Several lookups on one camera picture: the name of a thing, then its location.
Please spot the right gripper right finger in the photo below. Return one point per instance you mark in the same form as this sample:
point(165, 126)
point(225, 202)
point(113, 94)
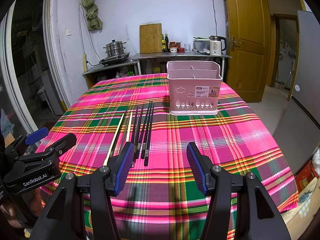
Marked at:
point(257, 215)

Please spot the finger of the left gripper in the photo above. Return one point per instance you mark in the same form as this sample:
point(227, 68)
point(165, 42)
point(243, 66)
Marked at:
point(36, 136)
point(62, 145)

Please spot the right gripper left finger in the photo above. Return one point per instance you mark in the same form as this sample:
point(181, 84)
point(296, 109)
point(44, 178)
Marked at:
point(63, 215)

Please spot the pale wooden chopstick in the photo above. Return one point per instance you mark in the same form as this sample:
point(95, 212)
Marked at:
point(129, 127)
point(113, 142)

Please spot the black chopstick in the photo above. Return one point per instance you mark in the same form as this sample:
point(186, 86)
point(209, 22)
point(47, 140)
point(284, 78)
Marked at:
point(147, 150)
point(134, 126)
point(138, 129)
point(145, 131)

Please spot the steel kitchen counter table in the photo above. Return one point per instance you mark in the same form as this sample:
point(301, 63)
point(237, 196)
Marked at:
point(190, 55)

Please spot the person's left hand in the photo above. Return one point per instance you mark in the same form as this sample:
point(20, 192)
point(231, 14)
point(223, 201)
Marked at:
point(35, 206)

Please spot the low steel shelf cabinet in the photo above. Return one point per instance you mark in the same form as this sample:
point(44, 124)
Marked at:
point(101, 72)

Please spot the grey refrigerator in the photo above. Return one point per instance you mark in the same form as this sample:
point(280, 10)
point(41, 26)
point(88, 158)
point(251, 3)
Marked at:
point(297, 134)

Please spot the pink plaid tablecloth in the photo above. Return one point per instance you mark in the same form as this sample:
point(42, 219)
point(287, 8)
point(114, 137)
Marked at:
point(161, 200)

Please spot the black induction cooker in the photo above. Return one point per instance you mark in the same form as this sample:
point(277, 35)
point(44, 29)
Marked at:
point(114, 59)

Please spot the stainless steel steamer pot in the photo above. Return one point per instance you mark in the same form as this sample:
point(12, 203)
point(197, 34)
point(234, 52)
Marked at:
point(115, 48)

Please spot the pink plastic utensil basket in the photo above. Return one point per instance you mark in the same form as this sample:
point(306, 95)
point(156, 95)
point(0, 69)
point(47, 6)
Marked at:
point(194, 87)

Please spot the wooden cutting board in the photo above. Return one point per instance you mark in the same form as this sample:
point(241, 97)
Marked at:
point(150, 38)

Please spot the green hanging cloth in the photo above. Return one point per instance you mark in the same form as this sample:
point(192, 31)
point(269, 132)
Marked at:
point(92, 11)

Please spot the red lidded jar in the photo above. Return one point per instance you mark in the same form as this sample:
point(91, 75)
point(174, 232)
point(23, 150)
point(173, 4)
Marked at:
point(173, 47)

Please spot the dark sauce bottle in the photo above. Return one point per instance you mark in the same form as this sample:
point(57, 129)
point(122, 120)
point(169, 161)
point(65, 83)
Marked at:
point(167, 43)

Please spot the white electric kettle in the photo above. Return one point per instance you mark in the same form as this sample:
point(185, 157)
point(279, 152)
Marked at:
point(217, 45)

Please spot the clear plastic container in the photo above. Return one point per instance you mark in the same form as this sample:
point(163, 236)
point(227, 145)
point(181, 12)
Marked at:
point(201, 45)

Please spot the yellow wooden door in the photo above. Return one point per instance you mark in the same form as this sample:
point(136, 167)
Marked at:
point(249, 47)

